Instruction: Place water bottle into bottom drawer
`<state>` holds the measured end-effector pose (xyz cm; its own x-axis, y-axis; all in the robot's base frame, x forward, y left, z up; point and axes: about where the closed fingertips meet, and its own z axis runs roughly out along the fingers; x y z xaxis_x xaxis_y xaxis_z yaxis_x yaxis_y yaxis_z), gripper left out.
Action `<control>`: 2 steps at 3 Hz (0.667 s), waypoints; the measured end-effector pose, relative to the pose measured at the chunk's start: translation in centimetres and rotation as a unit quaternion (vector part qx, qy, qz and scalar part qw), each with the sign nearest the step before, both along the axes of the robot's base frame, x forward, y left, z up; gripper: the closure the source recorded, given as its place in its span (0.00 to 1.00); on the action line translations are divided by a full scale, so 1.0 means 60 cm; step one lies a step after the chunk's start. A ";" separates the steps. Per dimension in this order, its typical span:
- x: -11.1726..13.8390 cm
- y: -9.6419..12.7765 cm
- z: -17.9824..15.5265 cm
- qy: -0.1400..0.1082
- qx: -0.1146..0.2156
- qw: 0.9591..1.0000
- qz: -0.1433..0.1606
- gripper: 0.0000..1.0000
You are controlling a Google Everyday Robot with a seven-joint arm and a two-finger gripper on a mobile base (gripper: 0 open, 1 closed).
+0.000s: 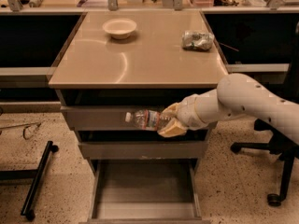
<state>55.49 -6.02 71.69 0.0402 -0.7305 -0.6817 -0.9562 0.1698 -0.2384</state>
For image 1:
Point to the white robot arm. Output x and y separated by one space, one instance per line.
236 95

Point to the crumpled silver chip bag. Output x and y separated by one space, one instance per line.
193 40

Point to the clear plastic water bottle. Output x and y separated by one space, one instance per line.
147 120

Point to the middle grey drawer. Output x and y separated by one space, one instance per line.
143 150

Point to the top grey drawer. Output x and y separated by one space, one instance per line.
100 117

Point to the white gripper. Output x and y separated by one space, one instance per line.
187 112

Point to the grey drawer cabinet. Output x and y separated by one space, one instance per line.
149 68

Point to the black office chair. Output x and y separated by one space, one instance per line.
279 144

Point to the white paper bowl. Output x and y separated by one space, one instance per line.
119 28

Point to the open bottom grey drawer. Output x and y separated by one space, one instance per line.
145 192

